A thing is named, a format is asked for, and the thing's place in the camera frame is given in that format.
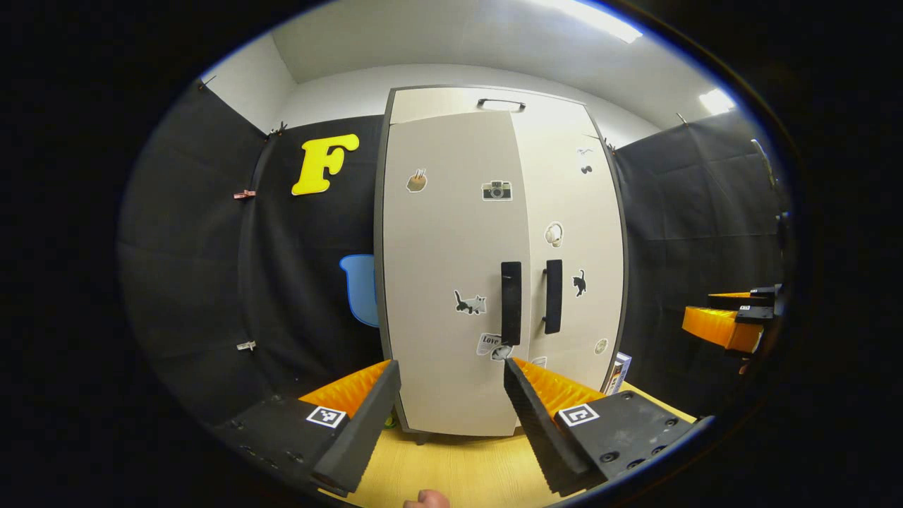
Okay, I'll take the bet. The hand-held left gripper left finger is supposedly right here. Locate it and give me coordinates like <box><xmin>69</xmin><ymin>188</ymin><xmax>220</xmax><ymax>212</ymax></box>
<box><xmin>212</xmin><ymin>360</ymin><xmax>403</xmax><ymax>497</ymax></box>

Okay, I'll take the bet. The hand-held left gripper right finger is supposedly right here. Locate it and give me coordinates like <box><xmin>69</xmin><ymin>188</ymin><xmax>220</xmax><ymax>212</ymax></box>
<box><xmin>503</xmin><ymin>356</ymin><xmax>706</xmax><ymax>497</ymax></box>

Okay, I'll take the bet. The white shoe cabinet door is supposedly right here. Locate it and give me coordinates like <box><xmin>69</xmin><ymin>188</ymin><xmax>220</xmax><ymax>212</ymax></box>
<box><xmin>509</xmin><ymin>109</ymin><xmax>626</xmax><ymax>396</ymax></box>
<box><xmin>381</xmin><ymin>111</ymin><xmax>531</xmax><ymax>437</ymax></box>

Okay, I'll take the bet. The white shoe cabinet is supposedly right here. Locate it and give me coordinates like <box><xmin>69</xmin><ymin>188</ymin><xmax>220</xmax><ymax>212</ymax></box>
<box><xmin>374</xmin><ymin>85</ymin><xmax>629</xmax><ymax>440</ymax></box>

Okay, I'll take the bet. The white cabinet drawer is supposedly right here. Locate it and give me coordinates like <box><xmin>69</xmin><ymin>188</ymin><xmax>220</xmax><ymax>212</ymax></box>
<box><xmin>389</xmin><ymin>87</ymin><xmax>600</xmax><ymax>139</ymax></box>

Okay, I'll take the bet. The small ceiling light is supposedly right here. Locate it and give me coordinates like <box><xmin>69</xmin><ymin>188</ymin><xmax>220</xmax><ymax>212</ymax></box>
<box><xmin>698</xmin><ymin>88</ymin><xmax>737</xmax><ymax>116</ymax></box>

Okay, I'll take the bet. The black backdrop cloth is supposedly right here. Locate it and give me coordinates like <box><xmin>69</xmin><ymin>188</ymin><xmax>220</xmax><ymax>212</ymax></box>
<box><xmin>119</xmin><ymin>79</ymin><xmax>794</xmax><ymax>424</ymax></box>

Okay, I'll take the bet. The black door handle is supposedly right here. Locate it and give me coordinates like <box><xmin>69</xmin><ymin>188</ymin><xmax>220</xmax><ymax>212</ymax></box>
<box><xmin>501</xmin><ymin>261</ymin><xmax>523</xmax><ymax>347</ymax></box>
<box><xmin>541</xmin><ymin>258</ymin><xmax>564</xmax><ymax>336</ymax></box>

